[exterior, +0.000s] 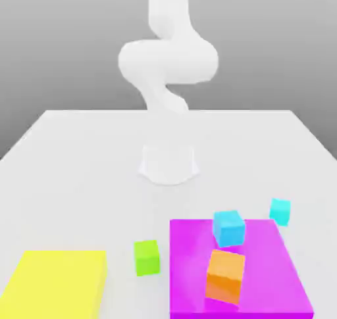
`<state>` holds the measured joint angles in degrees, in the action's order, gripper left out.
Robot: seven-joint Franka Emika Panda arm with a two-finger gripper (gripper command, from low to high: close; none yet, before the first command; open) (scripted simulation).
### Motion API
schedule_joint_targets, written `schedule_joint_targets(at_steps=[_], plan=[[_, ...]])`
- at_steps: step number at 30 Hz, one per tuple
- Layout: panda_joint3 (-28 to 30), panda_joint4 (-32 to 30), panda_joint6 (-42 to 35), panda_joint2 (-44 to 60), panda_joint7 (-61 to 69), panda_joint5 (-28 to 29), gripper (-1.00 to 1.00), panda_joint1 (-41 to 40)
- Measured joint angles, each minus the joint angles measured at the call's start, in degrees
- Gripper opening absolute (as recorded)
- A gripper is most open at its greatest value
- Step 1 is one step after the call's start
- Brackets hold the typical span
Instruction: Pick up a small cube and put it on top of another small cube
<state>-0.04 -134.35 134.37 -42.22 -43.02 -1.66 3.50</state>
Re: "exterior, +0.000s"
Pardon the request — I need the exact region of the large yellow box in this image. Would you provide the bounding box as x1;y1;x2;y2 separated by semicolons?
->
0;250;108;319

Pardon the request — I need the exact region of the small orange cube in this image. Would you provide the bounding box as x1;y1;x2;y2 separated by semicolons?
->
205;249;246;307

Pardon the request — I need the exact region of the small blue cube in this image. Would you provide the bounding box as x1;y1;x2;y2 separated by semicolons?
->
212;210;246;249

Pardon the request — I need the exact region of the small green cube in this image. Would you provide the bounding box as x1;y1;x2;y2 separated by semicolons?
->
133;239;161;277

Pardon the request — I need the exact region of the large magenta box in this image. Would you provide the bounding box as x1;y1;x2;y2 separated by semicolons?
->
168;218;315;319

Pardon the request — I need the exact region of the small cyan cube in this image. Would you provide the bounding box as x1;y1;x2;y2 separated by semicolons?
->
269;197;292;227

